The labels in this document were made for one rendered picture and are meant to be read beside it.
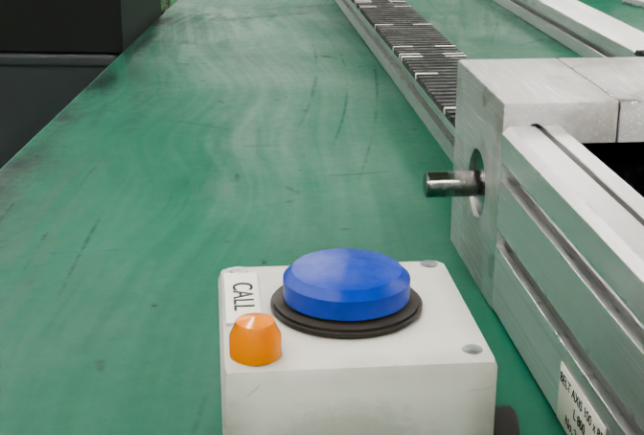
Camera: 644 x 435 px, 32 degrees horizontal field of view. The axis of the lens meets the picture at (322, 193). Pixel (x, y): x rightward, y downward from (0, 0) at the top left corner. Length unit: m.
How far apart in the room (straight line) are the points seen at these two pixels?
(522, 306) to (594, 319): 0.08
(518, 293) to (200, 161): 0.31
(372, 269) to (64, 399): 0.14
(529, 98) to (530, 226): 0.07
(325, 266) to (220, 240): 0.23
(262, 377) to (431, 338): 0.05
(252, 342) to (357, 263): 0.05
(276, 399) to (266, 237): 0.27
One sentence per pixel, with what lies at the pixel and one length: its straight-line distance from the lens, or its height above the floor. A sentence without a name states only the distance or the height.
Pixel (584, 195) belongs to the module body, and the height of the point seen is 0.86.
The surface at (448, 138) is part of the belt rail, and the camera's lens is 0.72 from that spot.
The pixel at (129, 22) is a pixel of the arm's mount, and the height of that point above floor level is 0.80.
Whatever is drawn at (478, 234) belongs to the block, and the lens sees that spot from 0.52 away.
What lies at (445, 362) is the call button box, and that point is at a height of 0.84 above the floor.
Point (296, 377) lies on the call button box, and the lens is 0.32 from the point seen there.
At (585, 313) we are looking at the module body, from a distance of 0.38.
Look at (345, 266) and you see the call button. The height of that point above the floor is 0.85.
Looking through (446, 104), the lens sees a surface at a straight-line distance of 0.72.
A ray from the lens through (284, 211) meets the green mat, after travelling 0.62.
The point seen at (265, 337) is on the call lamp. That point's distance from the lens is 0.32.
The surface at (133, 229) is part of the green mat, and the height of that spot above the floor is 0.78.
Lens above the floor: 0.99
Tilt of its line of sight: 19 degrees down
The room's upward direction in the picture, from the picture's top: straight up
